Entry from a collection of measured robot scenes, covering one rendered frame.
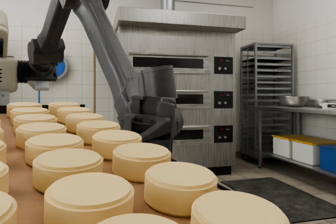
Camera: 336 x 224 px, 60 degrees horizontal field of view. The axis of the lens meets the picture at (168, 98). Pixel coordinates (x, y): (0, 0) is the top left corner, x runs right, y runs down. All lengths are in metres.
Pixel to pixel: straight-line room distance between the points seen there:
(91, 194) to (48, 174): 0.05
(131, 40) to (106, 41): 2.89
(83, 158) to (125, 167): 0.03
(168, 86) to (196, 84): 3.18
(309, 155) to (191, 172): 3.58
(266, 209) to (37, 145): 0.19
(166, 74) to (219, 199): 0.34
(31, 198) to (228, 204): 0.13
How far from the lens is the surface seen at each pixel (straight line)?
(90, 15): 0.69
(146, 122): 0.41
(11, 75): 1.16
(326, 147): 3.55
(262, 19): 5.45
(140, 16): 3.38
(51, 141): 0.28
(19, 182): 0.25
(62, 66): 4.34
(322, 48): 4.57
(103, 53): 0.63
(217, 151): 3.84
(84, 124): 0.35
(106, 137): 0.29
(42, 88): 1.18
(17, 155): 0.31
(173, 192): 0.19
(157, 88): 0.48
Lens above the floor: 1.01
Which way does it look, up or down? level
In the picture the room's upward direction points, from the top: straight up
